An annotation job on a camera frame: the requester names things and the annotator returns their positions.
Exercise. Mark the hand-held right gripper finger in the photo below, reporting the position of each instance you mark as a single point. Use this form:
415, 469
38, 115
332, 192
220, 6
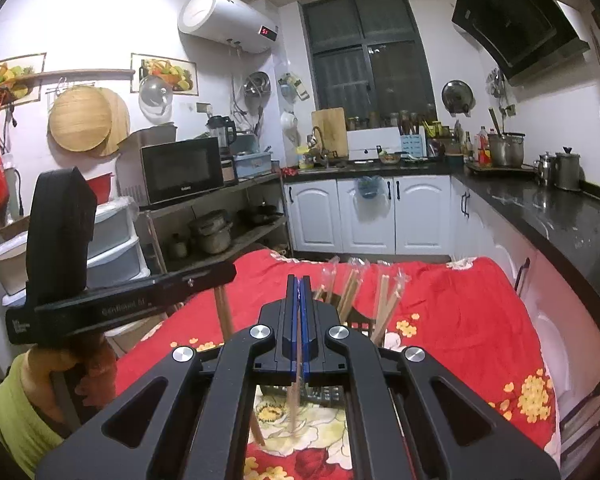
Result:
293, 320
303, 320

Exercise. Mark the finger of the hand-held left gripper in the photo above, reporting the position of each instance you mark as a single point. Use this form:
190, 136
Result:
210, 277

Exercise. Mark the dark green utensil basket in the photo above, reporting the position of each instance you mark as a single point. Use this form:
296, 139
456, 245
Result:
364, 329

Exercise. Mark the person's left hand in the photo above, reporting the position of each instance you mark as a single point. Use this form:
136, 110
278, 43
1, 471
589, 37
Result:
100, 365

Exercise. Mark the steel pot with lid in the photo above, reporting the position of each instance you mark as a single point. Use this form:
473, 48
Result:
212, 232

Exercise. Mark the plastic drawer unit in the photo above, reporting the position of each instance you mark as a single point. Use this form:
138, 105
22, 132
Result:
117, 240

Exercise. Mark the white plastic bucket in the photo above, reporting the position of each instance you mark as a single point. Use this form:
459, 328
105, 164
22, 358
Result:
7, 270

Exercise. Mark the black frying pan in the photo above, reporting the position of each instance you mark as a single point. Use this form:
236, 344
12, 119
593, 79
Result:
260, 215

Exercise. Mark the metal storage rack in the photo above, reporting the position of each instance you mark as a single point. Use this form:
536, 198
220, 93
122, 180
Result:
260, 182

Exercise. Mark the black microwave oven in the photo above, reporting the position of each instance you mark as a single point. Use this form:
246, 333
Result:
180, 170

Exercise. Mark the round wooden cutting board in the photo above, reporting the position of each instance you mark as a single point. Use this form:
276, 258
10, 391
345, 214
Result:
80, 119
121, 120

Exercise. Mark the blue grey storage box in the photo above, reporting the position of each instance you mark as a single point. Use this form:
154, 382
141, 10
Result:
252, 165

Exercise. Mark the black electric kettle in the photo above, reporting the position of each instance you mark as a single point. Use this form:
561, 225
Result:
222, 132

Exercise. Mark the blue plastic bag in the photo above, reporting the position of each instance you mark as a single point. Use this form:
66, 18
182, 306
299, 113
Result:
370, 187

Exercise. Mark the red floral blanket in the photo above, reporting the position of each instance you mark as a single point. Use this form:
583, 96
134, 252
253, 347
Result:
455, 320

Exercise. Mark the white kitchen cabinet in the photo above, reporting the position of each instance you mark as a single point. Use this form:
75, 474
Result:
420, 215
495, 240

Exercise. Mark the glass pot lid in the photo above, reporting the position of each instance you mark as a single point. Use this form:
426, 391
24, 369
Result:
155, 97

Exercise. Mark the steel sink faucet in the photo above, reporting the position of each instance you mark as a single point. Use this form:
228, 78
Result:
317, 142

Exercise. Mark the white countertop appliance box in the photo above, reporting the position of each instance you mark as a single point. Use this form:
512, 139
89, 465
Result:
372, 144

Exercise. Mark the rectangular wooden cutting board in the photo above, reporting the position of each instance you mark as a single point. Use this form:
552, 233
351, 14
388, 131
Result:
330, 130

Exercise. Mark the hanging steel bowl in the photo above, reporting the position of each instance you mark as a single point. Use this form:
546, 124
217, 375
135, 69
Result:
257, 85

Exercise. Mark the white blue cutlery holder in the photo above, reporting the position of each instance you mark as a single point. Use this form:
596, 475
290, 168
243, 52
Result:
413, 145

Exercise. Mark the group of condiment bottles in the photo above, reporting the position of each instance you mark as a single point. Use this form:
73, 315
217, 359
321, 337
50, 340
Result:
480, 152

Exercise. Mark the white electric water heater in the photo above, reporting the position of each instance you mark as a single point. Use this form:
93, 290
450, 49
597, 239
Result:
220, 17

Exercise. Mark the black kitchen countertop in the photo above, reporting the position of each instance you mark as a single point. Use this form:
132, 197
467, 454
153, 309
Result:
540, 210

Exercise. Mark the steel stockpot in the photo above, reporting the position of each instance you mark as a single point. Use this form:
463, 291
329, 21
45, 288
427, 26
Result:
506, 151

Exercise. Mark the steel pot lid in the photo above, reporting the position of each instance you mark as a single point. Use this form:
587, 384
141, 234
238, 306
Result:
457, 96

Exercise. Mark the dark kitchen window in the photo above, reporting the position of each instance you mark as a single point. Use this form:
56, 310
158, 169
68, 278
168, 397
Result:
370, 55

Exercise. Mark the small steel kettle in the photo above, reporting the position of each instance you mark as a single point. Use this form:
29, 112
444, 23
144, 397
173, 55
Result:
544, 167

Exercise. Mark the row of hanging steel ladles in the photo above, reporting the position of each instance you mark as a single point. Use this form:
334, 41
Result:
496, 87

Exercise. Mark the large steel kettle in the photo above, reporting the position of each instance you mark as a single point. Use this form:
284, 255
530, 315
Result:
568, 170

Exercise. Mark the black range hood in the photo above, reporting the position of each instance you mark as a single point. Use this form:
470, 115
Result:
515, 20

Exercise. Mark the fruit wall poster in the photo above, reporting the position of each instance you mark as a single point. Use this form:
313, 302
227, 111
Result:
10, 77
167, 72

